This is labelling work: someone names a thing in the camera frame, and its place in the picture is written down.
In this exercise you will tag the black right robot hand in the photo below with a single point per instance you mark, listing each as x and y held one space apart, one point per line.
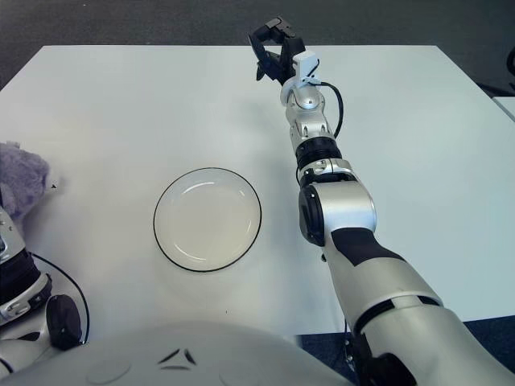
281 56

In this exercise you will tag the purple plush bunny doll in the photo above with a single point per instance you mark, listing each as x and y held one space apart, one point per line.
24 177

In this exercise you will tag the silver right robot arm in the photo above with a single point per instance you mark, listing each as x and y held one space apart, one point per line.
350 225

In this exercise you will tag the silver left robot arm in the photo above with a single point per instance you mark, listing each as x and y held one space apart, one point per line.
32 297

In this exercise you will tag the white plate with black rim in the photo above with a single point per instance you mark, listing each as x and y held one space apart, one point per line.
207 219

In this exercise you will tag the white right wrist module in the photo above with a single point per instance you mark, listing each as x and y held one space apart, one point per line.
306 64

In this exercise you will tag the black chair base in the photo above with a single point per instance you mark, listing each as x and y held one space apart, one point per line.
510 64

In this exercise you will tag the grey robot torso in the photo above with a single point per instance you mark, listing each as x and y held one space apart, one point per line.
181 354

